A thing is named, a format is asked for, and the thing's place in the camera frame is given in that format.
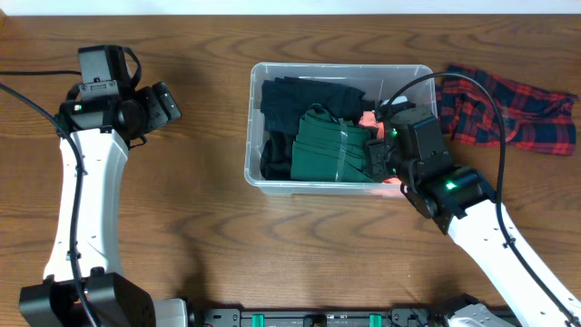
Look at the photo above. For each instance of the red plaid shirt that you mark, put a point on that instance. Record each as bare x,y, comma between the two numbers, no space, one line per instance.
535,119

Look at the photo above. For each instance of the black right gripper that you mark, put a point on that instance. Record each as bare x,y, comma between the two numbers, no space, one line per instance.
378,152

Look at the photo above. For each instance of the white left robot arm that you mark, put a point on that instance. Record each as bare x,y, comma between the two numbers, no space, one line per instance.
84,273

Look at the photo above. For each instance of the clear plastic storage bin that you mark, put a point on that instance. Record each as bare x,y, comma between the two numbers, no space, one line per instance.
378,81

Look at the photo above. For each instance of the black mounting rail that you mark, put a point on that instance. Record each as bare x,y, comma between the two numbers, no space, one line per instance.
238,317

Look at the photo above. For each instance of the pink garment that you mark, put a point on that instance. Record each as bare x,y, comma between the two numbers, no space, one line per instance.
377,131

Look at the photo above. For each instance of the black garment with stripe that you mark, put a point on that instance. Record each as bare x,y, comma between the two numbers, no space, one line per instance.
285,100

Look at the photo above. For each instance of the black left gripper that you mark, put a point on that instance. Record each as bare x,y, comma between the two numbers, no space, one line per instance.
156,115

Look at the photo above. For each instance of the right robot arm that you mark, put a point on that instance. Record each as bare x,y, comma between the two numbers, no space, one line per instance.
466,208

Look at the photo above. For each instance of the dark green garment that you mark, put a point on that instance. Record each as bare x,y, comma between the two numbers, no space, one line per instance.
329,149

